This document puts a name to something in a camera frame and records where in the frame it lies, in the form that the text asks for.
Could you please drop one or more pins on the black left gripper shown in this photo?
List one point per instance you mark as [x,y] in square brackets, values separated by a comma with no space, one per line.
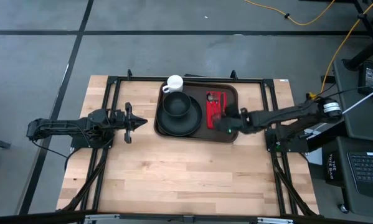
[120,119]

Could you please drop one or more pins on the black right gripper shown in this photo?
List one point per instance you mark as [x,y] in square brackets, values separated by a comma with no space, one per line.
[239,124]

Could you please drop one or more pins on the red cloth napkin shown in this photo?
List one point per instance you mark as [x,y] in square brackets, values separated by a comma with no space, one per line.
[209,118]

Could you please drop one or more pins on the silver metal fork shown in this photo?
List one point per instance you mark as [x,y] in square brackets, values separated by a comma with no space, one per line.
[216,102]

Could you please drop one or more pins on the silver metal knife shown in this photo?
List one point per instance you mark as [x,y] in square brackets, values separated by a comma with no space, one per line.
[223,99]

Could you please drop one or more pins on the silver metal spoon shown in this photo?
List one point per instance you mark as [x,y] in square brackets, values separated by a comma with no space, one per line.
[210,97]

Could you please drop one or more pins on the black bowl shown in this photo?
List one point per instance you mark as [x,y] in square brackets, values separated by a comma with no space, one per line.
[177,104]

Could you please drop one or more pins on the black plate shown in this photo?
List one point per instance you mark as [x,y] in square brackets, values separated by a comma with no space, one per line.
[180,127]

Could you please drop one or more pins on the white ceramic mug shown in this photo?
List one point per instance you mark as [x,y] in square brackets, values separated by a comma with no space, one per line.
[175,83]

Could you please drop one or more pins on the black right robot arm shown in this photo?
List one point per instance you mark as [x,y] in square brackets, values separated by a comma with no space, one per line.
[282,115]

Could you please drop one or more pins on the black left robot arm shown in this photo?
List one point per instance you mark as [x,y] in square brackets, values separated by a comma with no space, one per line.
[58,126]

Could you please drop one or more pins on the brown plastic tray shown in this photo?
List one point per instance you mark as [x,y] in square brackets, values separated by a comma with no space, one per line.
[198,87]

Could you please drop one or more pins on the black crossbar silver brackets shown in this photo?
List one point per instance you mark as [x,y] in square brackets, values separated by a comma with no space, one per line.
[186,218]

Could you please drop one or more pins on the black tote bag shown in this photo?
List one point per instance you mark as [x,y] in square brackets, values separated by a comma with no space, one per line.
[334,168]

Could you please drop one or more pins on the dark grey desk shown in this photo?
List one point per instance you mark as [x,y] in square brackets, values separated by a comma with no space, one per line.
[348,199]
[360,121]

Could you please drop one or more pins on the silver metal bar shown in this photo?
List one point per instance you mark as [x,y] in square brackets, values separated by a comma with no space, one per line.
[363,102]

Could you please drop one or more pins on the black device with screen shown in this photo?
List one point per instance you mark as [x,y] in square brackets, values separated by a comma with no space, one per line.
[370,77]

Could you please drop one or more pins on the black laptop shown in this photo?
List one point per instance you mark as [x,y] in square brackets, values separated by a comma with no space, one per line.
[366,171]

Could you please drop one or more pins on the black table frame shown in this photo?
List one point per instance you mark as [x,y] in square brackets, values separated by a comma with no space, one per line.
[136,79]

